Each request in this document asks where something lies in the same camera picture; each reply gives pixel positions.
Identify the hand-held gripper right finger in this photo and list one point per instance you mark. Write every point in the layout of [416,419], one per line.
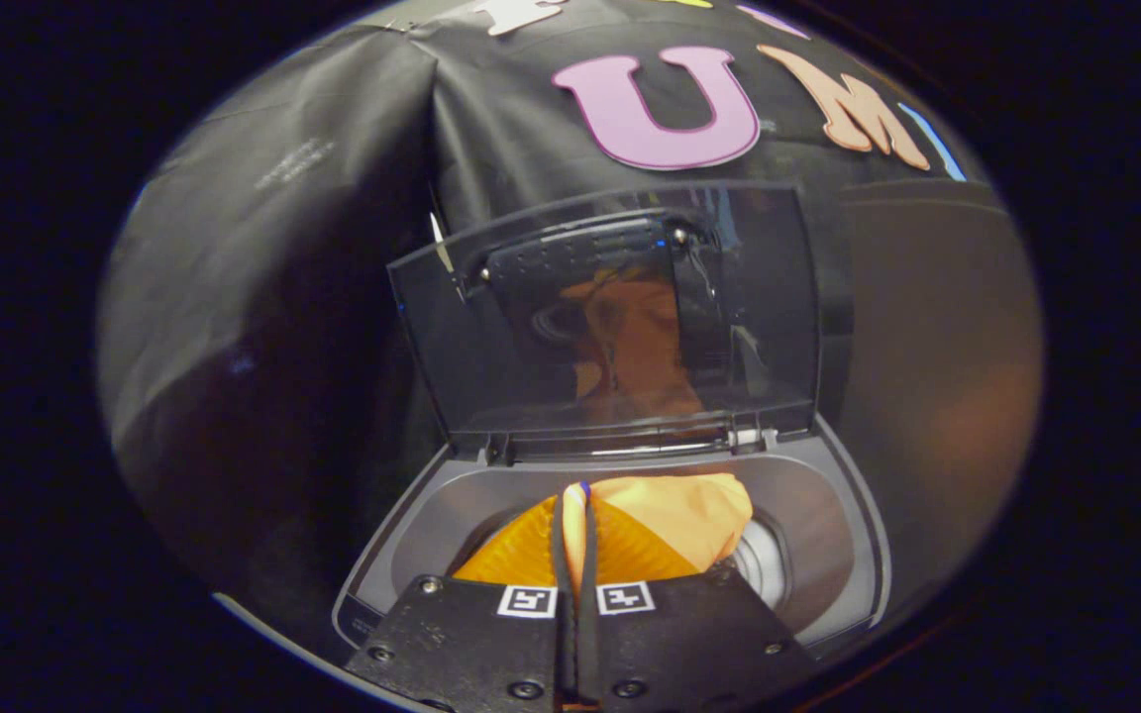
[689,644]

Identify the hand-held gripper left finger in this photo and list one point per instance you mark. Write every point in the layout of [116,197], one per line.
[462,644]

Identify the orange polo shirt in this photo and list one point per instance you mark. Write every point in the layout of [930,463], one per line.
[689,515]

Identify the grey washing machine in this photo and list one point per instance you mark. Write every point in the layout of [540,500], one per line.
[828,495]

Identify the backdrop support pole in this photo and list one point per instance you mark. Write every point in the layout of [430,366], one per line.
[442,243]

